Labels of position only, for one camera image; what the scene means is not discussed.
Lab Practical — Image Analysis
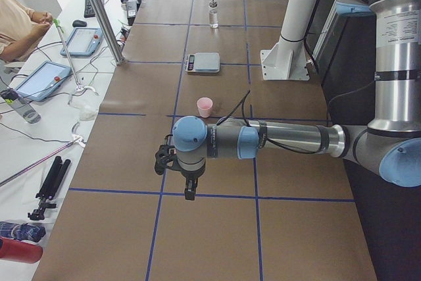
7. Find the clear glass sauce bottle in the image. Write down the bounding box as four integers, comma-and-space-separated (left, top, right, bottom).
209, 0, 219, 28

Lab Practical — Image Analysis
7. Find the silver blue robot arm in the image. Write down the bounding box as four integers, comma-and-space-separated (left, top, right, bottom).
155, 0, 420, 200

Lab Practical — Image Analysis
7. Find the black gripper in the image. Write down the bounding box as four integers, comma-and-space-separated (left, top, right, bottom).
181, 169, 201, 200

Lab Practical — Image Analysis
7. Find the red bottle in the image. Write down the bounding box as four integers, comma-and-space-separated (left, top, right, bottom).
0, 238, 43, 264

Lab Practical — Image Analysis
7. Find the clear water bottle black cap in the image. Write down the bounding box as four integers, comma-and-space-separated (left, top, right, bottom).
1, 88, 41, 124

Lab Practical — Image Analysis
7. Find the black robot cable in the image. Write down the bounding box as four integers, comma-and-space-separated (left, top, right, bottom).
215, 89, 325, 155

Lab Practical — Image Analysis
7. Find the grabber stick green handle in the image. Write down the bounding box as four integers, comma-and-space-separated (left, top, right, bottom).
53, 18, 99, 95

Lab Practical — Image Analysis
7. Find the grabber stick pink shaft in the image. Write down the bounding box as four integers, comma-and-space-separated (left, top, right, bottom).
1, 121, 86, 186

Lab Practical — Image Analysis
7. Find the white pillar with base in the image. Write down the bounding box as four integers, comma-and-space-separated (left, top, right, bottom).
260, 0, 316, 80

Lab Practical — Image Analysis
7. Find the black folded tripod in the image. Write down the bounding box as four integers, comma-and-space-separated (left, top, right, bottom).
28, 156, 71, 220

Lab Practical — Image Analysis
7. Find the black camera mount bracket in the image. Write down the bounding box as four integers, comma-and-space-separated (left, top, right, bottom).
154, 134, 180, 175

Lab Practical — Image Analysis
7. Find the blue teach pendant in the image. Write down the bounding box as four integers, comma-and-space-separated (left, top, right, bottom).
66, 27, 103, 57
15, 61, 71, 101

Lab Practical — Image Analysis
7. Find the person in beige shirt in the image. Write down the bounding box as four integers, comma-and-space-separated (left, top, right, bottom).
1, 0, 53, 63

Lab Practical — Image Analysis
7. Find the black computer mouse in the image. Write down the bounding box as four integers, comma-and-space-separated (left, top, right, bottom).
72, 20, 87, 28

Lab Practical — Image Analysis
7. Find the near blue teach pendant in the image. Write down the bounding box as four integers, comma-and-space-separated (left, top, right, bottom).
15, 61, 71, 101

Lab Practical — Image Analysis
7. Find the grey digital kitchen scale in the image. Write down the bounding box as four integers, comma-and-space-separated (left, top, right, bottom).
185, 53, 220, 74

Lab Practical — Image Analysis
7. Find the far blue teach pendant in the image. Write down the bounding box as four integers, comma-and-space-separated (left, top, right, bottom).
66, 27, 103, 57

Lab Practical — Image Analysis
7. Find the black keyboard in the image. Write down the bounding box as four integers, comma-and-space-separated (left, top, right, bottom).
84, 0, 105, 18

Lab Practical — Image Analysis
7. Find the pink plastic cup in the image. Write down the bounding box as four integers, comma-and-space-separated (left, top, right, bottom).
197, 97, 213, 118

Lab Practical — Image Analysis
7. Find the aluminium frame post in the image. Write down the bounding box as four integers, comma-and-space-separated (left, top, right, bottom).
90, 0, 124, 65

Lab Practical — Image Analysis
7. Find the blue patterned pouch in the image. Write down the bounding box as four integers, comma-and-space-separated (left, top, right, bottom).
1, 221, 46, 242

